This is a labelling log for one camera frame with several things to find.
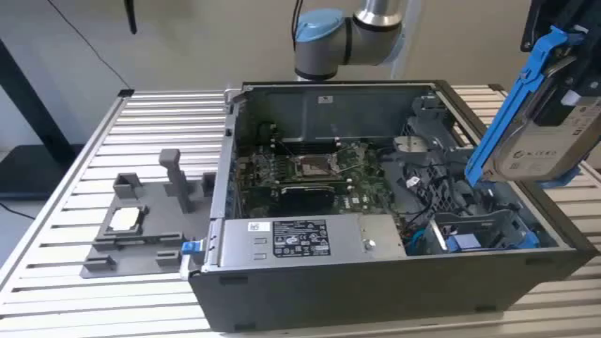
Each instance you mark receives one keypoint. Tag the black graphics card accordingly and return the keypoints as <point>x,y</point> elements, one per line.
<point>306,194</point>

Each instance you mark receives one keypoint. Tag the grey power supply unit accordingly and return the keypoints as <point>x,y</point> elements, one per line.
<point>300,239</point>

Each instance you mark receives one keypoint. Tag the green motherboard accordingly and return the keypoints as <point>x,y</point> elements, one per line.
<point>361,190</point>

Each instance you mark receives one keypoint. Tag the black table corner clip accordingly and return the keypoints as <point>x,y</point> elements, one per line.
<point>125,93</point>

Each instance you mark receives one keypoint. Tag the grey drive bracket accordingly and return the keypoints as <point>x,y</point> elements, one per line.
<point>436,141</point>

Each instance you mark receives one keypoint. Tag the blue case latch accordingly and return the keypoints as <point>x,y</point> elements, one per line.
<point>189,247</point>

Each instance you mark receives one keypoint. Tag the black hanging rod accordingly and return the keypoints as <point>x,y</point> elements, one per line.
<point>130,15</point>

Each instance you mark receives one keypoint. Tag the grey parts rack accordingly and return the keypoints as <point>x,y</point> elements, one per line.
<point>154,214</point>

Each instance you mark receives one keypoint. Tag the silver CPU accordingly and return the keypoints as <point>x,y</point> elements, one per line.
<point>124,219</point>

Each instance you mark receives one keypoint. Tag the CPU socket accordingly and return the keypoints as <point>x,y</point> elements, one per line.
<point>312,165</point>

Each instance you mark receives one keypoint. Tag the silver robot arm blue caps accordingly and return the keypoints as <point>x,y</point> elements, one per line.
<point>328,53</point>

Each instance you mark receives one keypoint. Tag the black monitor stand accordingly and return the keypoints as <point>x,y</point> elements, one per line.
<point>32,169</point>

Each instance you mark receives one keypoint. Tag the black open PC case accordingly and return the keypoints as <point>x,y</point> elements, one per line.
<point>376,299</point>

